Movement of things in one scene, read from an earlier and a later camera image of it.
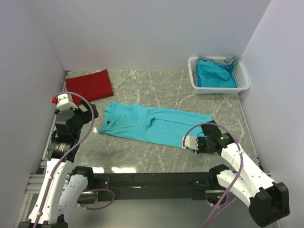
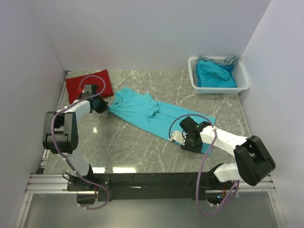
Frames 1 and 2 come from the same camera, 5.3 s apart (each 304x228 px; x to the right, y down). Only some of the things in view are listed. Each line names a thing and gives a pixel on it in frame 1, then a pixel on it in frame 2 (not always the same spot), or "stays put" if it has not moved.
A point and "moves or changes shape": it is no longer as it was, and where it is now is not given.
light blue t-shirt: [150, 125] moves or changes shape
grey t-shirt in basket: [233, 60] stays put
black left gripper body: [81, 118] → [101, 105]
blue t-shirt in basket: [209, 75] stays put
